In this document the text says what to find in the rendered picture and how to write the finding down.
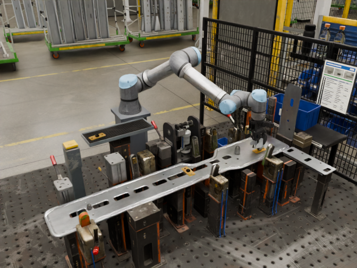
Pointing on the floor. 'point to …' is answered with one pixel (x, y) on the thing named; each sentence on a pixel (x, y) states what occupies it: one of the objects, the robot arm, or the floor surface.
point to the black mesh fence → (274, 74)
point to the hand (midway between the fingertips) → (259, 147)
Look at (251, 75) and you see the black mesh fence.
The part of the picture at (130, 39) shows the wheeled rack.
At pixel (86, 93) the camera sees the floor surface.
